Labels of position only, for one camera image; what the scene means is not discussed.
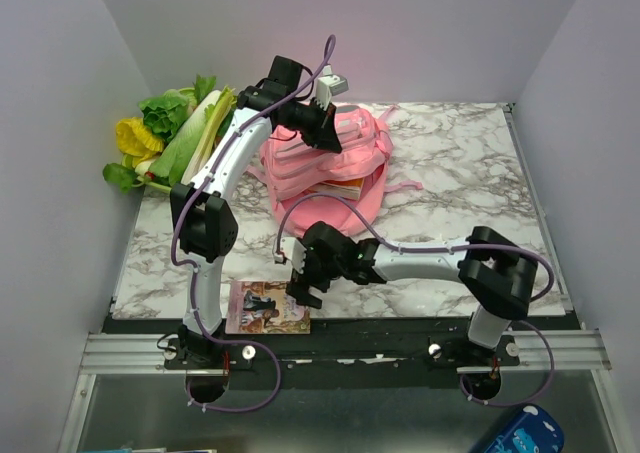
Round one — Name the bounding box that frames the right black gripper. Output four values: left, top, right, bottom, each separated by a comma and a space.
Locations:
285, 244, 345, 310

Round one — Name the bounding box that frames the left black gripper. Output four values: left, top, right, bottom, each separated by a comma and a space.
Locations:
279, 96, 342, 152

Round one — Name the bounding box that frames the pink school backpack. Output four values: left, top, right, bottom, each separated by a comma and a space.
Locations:
247, 105, 422, 237

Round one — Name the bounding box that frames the orange paperback book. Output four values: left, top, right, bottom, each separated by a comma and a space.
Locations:
309, 178, 364, 201

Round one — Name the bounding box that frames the pink illustrated storybook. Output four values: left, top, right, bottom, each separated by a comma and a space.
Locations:
225, 281, 311, 335

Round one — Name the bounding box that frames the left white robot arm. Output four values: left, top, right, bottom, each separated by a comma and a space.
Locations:
170, 52, 348, 368

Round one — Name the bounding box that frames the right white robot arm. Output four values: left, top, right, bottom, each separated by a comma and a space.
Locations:
274, 222, 542, 365

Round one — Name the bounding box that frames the green vegetable tray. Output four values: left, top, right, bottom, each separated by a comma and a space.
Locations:
144, 86, 239, 197

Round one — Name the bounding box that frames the white napa cabbage toy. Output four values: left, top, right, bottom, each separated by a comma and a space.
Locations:
147, 86, 236, 186

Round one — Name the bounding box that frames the green lettuce toy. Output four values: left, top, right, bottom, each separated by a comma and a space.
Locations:
138, 75, 217, 142

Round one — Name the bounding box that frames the yellow flower toy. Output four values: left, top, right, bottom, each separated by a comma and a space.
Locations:
115, 117, 165, 158

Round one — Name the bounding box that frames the blue shark pencil case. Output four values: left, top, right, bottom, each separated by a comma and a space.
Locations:
470, 404, 565, 453

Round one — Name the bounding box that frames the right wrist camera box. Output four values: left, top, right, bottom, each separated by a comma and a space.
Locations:
273, 237, 307, 270

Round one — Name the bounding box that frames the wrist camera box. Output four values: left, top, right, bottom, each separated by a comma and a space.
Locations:
273, 237, 307, 270
314, 64, 349, 110

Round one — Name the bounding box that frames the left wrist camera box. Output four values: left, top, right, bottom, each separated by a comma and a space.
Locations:
314, 64, 349, 110

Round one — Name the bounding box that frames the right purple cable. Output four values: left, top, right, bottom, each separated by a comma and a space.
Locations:
274, 192, 557, 409

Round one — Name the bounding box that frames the purple cable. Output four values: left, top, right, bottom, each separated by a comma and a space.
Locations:
169, 34, 337, 414
274, 192, 557, 409

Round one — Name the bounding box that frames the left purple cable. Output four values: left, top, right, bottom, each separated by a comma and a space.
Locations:
169, 34, 337, 414

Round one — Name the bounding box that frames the black mounting base rail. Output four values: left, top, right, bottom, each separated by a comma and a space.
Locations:
102, 318, 520, 398

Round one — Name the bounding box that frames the aluminium frame rail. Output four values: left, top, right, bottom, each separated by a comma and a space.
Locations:
80, 334, 165, 375

